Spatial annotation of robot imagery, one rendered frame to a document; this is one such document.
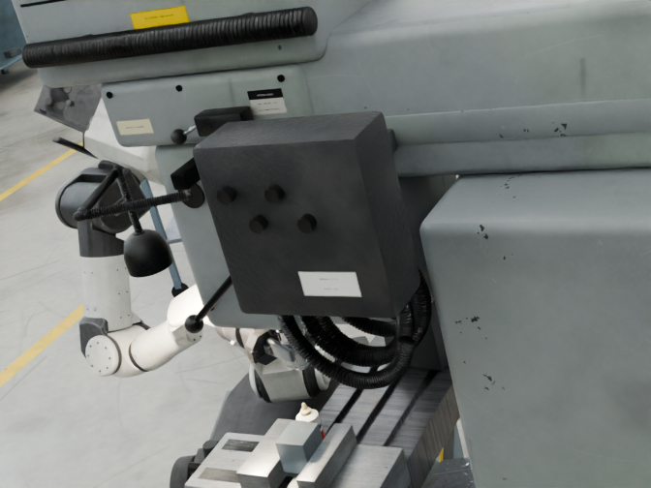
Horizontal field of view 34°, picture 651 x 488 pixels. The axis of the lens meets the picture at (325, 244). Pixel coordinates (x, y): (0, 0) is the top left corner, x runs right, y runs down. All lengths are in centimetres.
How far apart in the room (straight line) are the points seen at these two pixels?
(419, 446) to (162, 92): 81
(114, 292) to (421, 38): 97
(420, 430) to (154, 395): 244
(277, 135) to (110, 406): 326
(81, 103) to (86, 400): 248
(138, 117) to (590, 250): 67
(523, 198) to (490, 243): 7
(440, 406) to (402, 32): 90
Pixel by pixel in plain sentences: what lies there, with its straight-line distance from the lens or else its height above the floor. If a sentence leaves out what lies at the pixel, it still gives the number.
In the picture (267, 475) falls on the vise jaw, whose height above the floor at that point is 107.
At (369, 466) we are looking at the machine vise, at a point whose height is 103.
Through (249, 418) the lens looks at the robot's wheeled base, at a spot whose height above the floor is 57.
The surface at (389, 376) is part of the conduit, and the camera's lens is 129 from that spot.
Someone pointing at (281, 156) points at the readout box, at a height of 171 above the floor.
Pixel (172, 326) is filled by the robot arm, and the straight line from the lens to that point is 189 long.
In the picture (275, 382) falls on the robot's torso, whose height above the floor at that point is 70.
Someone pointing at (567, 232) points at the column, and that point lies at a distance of 116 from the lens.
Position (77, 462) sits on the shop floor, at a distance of 403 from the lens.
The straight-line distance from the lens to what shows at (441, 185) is 151.
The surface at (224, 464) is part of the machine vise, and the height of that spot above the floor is 103.
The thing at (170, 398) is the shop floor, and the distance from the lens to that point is 419.
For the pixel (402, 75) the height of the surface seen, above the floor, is 170.
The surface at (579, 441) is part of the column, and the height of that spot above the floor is 127.
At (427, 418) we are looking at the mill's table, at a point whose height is 96.
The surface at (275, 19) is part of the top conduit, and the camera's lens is 127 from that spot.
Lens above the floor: 205
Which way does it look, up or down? 24 degrees down
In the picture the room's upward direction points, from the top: 15 degrees counter-clockwise
